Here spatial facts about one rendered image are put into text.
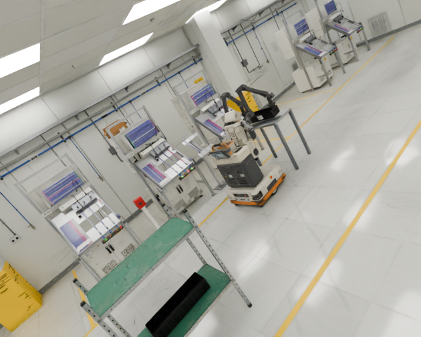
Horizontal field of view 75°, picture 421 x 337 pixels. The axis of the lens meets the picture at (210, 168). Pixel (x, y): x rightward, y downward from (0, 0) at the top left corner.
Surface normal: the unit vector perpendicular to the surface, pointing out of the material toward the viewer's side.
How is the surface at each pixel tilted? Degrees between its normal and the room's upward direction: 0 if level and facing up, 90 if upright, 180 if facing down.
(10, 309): 89
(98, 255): 90
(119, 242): 90
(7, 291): 90
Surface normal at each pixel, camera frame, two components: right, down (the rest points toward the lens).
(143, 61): 0.54, 0.00
